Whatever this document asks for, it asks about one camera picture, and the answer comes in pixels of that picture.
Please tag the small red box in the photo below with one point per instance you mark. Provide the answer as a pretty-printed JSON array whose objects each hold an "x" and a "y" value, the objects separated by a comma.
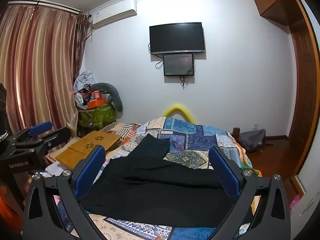
[{"x": 96, "y": 95}]

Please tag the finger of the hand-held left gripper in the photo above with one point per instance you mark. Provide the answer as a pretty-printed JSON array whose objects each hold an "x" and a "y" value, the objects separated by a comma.
[
  {"x": 56, "y": 137},
  {"x": 40, "y": 128}
]

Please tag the grey bag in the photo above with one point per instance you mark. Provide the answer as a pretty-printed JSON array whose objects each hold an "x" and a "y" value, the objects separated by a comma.
[{"x": 252, "y": 140}]

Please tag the yellow foam tube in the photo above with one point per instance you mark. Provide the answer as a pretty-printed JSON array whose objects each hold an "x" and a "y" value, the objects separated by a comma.
[{"x": 175, "y": 107}]

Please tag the orange fleece blanket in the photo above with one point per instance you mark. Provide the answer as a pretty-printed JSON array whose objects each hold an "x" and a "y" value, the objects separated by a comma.
[{"x": 253, "y": 166}]

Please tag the pink slippers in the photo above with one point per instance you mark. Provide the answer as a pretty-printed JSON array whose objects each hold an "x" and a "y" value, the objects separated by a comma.
[{"x": 295, "y": 202}]

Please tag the black pants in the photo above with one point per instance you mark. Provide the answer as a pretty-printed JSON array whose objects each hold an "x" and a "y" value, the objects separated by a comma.
[{"x": 150, "y": 180}]

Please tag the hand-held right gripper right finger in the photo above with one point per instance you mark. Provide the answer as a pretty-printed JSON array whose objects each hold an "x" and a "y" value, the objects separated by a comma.
[{"x": 223, "y": 170}]

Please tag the white crumpled cloth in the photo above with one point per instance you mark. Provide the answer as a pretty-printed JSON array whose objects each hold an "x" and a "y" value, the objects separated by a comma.
[{"x": 83, "y": 78}]

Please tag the curtain rod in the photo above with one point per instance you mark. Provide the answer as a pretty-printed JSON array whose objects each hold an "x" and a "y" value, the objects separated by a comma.
[{"x": 45, "y": 5}]

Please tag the white door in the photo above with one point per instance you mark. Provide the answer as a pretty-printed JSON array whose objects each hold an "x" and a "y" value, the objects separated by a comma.
[{"x": 307, "y": 192}]

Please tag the small black monitor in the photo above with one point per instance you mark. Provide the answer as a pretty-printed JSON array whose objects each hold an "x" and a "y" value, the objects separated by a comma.
[{"x": 178, "y": 64}]

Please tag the blue patchwork quilt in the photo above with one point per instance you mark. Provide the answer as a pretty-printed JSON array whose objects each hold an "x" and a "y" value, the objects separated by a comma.
[{"x": 190, "y": 137}]

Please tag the grey long pillow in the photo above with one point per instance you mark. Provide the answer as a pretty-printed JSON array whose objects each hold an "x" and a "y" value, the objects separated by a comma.
[{"x": 115, "y": 95}]

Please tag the black wall television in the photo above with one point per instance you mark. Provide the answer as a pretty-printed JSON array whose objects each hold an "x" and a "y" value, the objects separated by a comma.
[{"x": 177, "y": 38}]

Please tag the orange box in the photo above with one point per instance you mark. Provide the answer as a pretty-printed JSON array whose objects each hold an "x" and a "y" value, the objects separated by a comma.
[{"x": 96, "y": 103}]

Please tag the wooden bed post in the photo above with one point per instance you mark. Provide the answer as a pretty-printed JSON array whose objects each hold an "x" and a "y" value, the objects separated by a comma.
[{"x": 236, "y": 133}]

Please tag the white air conditioner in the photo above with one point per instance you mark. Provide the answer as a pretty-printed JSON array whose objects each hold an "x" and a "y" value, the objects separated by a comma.
[{"x": 113, "y": 13}]

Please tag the wooden overhead cabinet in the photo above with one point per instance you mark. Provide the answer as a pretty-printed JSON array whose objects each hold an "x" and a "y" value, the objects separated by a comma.
[{"x": 271, "y": 1}]

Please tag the green fabric storage box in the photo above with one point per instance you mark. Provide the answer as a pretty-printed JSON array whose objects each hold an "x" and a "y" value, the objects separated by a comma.
[{"x": 97, "y": 117}]

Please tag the striped pink curtain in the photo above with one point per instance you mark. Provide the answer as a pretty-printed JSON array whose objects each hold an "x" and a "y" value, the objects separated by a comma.
[{"x": 37, "y": 67}]

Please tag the brown wooden wardrobe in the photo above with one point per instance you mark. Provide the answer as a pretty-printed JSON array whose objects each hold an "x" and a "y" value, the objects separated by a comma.
[{"x": 303, "y": 80}]

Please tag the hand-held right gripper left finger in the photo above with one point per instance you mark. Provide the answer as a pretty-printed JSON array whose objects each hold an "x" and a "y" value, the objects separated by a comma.
[{"x": 93, "y": 165}]

